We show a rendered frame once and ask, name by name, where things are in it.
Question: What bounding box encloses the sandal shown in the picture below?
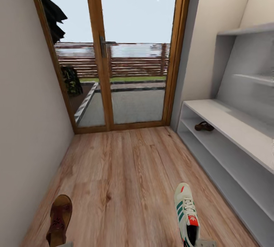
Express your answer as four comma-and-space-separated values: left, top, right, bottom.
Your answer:
46, 194, 73, 247
194, 122, 214, 132

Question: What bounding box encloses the gym shoe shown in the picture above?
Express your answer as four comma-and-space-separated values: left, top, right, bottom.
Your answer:
174, 182, 201, 247

